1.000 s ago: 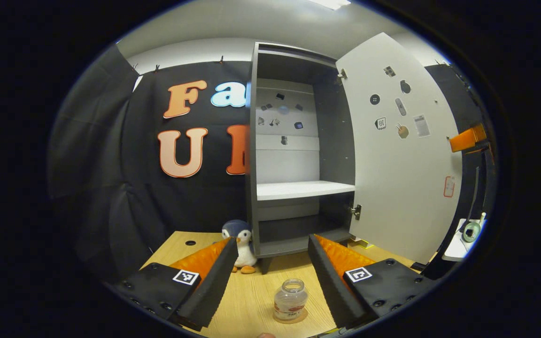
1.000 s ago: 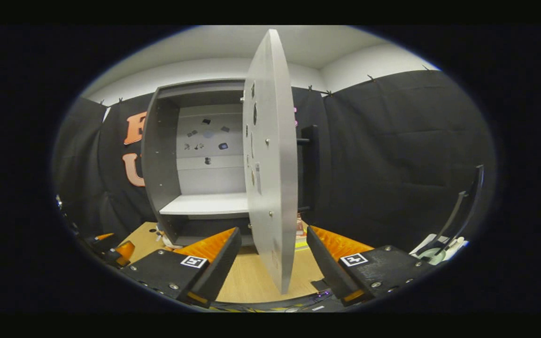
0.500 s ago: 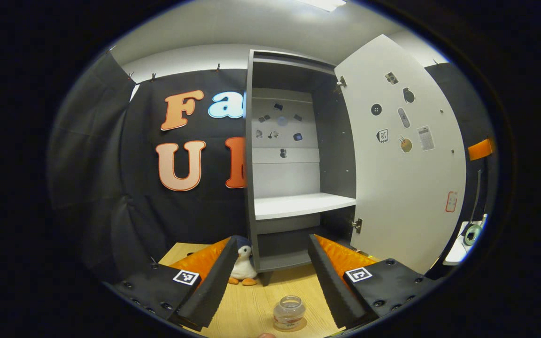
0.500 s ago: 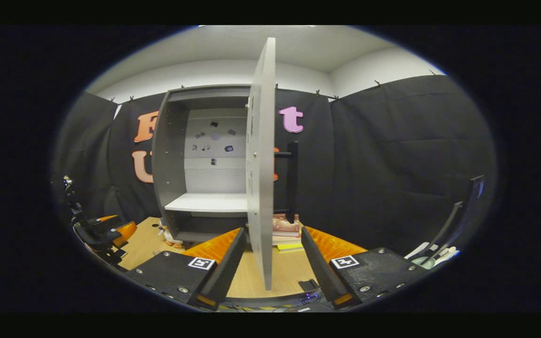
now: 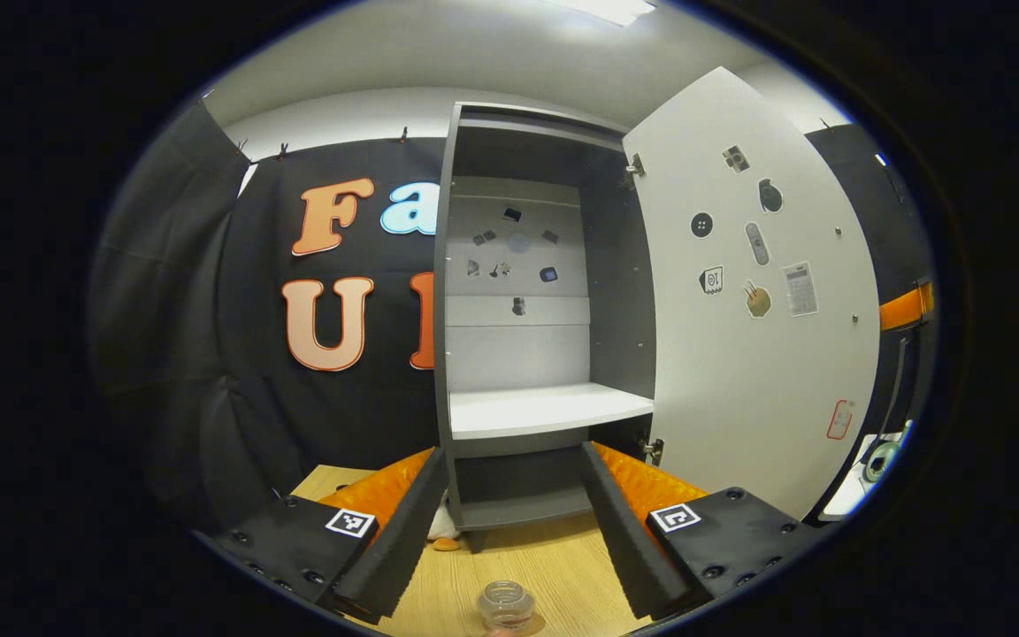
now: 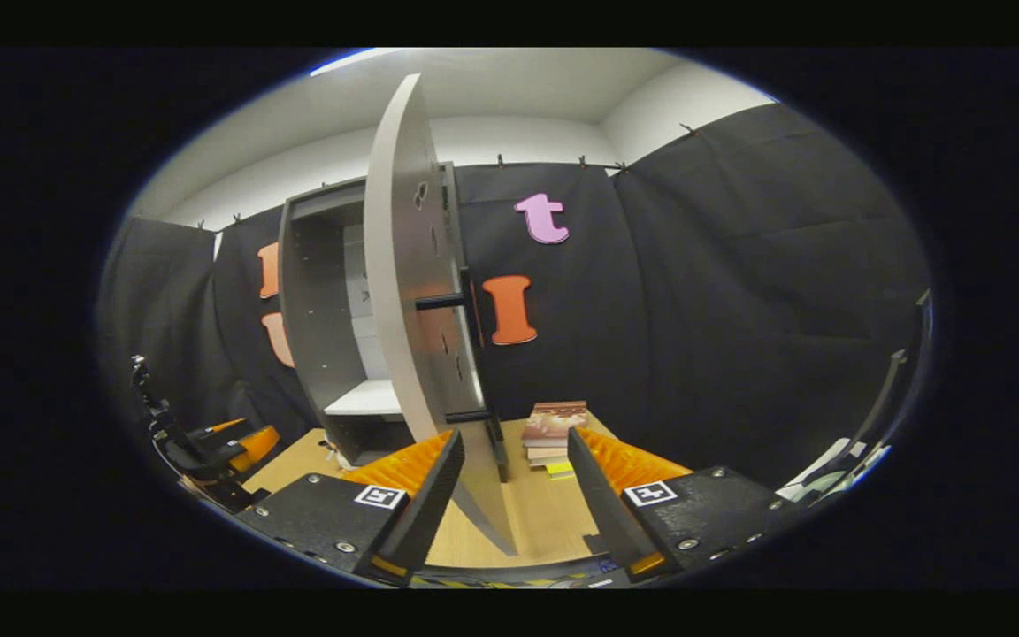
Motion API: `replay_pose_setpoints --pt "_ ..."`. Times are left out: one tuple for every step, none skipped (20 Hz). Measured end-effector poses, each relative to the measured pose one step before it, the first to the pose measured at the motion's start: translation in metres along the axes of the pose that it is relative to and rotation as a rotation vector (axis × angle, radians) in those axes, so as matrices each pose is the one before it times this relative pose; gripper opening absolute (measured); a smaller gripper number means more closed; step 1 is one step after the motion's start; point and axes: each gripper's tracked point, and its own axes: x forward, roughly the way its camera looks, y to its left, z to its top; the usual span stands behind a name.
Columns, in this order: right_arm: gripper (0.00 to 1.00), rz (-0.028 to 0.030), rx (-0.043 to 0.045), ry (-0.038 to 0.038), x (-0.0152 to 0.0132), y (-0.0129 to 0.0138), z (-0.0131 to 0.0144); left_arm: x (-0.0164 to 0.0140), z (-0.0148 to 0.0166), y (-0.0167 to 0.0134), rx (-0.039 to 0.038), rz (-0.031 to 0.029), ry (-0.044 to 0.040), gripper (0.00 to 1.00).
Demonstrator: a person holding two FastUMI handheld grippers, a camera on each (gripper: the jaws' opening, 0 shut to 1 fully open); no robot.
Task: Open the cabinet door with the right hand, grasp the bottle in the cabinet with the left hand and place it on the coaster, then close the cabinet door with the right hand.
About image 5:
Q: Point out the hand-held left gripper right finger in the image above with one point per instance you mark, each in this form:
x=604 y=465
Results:
x=624 y=540

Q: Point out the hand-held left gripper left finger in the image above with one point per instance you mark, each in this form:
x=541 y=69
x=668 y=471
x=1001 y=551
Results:
x=403 y=540

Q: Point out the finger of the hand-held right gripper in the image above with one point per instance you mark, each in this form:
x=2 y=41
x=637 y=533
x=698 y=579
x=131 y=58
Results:
x=903 y=310

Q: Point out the clear bottle red label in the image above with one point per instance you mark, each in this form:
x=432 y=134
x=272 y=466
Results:
x=506 y=602

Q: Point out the white cabinet door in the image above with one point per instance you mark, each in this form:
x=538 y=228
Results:
x=739 y=398

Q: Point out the metal door hinge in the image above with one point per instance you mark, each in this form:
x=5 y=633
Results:
x=634 y=168
x=652 y=451

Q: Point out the penguin plush toy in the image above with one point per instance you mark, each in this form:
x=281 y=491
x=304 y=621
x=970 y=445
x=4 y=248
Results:
x=446 y=529

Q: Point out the desk lamp with green base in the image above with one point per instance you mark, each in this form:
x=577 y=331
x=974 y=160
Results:
x=881 y=460

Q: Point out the ceiling light panel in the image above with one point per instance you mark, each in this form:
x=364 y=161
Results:
x=607 y=9

